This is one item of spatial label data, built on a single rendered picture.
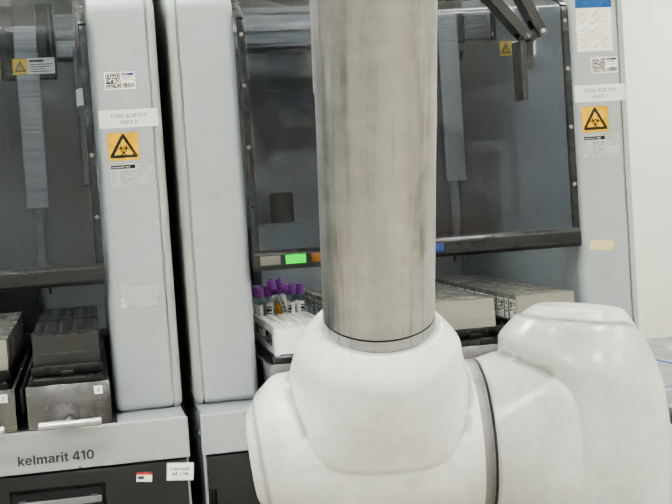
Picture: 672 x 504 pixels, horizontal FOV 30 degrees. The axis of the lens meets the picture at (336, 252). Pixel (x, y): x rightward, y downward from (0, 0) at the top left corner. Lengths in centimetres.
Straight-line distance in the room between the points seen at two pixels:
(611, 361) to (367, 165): 30
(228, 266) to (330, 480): 112
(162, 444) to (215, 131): 54
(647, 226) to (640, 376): 248
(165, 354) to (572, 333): 116
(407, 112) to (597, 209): 140
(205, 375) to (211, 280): 17
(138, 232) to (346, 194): 119
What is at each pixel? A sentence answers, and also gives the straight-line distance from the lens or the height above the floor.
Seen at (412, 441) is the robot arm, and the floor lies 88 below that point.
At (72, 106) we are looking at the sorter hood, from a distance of 217.
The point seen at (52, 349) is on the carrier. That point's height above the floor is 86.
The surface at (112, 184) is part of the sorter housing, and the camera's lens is 218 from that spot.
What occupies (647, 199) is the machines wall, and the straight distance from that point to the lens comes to 364.
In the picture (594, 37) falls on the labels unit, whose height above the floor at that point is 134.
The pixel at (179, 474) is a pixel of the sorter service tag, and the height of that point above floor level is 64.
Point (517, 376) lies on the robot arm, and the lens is 115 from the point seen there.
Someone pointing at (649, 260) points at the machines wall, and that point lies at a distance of 364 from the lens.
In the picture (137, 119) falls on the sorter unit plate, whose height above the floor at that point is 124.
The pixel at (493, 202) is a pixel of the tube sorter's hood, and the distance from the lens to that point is 229.
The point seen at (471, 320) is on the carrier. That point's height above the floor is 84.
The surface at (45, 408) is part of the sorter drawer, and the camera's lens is 212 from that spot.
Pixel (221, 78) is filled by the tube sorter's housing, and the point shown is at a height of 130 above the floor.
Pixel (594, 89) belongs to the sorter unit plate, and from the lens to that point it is 238.
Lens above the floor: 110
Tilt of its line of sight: 3 degrees down
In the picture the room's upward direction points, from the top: 4 degrees counter-clockwise
